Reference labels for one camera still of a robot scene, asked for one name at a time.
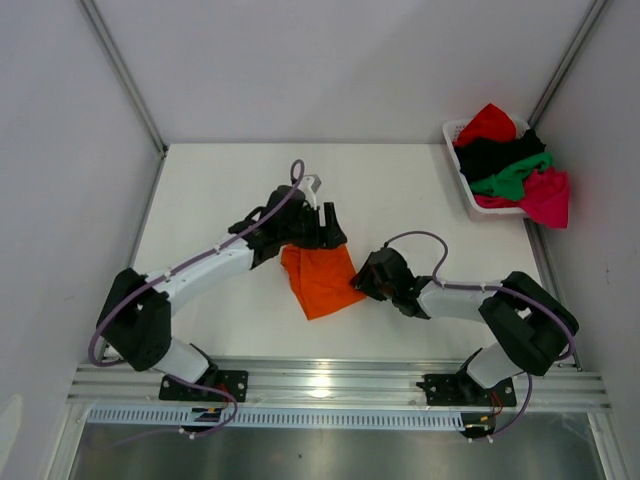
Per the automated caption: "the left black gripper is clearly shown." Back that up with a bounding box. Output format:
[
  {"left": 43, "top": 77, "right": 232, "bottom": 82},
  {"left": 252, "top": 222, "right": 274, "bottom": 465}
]
[{"left": 279, "top": 202, "right": 346, "bottom": 250}]

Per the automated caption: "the orange t shirt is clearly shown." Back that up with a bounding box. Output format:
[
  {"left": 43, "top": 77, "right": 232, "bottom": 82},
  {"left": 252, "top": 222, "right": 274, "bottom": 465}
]
[{"left": 280, "top": 244, "right": 365, "bottom": 321}]

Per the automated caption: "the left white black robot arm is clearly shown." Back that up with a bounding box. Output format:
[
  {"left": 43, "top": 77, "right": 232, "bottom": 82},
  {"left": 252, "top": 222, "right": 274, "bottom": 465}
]
[{"left": 94, "top": 185, "right": 347, "bottom": 400}]

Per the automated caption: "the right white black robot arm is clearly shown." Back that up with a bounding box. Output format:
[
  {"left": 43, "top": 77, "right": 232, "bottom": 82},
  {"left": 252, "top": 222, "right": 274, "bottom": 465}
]
[{"left": 350, "top": 246, "right": 579, "bottom": 407}]

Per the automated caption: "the white plastic laundry basket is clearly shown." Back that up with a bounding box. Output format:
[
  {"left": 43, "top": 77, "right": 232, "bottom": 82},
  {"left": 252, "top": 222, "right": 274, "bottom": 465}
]
[{"left": 442, "top": 118, "right": 528, "bottom": 222}]

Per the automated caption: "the black t shirt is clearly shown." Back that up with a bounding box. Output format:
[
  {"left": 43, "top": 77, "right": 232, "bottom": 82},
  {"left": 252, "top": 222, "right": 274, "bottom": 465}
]
[{"left": 454, "top": 129, "right": 546, "bottom": 183}]

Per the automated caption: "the green t shirt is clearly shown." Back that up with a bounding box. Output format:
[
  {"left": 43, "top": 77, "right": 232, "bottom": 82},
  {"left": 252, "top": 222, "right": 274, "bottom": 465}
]
[{"left": 470, "top": 152, "right": 553, "bottom": 202}]

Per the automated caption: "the red t shirt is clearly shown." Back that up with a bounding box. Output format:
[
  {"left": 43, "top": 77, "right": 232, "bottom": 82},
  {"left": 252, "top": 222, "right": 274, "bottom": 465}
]
[{"left": 454, "top": 103, "right": 517, "bottom": 147}]

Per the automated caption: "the magenta t shirt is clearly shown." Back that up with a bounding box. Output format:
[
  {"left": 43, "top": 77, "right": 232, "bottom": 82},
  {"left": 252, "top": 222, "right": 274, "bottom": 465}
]
[{"left": 474, "top": 167, "right": 570, "bottom": 229}]

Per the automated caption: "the aluminium mounting rail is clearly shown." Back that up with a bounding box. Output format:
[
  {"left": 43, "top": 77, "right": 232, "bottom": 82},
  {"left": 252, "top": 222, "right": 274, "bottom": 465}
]
[{"left": 67, "top": 357, "right": 612, "bottom": 413}]

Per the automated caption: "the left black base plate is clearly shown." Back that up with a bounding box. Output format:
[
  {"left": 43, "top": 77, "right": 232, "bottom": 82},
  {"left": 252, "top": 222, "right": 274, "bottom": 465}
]
[{"left": 159, "top": 370, "right": 249, "bottom": 403}]

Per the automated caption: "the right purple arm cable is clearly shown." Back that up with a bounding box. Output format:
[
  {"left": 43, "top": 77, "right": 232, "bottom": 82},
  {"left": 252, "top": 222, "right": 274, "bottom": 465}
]
[{"left": 382, "top": 230, "right": 576, "bottom": 444}]

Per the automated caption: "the slotted grey cable duct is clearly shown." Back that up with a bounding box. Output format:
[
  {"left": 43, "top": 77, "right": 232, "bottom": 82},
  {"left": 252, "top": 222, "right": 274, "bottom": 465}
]
[{"left": 87, "top": 406, "right": 464, "bottom": 431}]

